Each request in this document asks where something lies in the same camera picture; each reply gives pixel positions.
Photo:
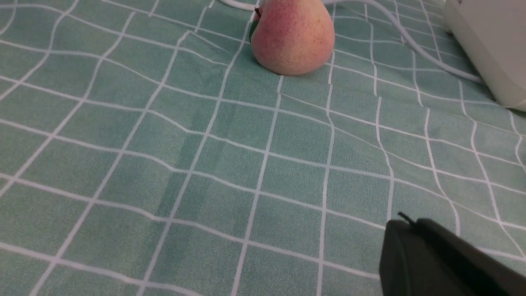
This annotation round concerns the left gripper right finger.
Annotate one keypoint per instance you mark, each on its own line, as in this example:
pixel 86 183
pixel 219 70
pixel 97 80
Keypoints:
pixel 481 274

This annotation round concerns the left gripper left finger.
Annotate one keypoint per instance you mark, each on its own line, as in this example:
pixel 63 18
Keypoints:
pixel 418 261

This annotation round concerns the white toaster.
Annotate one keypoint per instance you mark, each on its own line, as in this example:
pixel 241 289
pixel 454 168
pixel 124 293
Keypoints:
pixel 493 35

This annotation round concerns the pink peach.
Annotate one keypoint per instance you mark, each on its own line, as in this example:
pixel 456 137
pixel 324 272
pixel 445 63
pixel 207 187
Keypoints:
pixel 292 37

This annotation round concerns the green checkered tablecloth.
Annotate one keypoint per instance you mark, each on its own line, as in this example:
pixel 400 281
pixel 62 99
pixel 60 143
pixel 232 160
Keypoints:
pixel 144 152

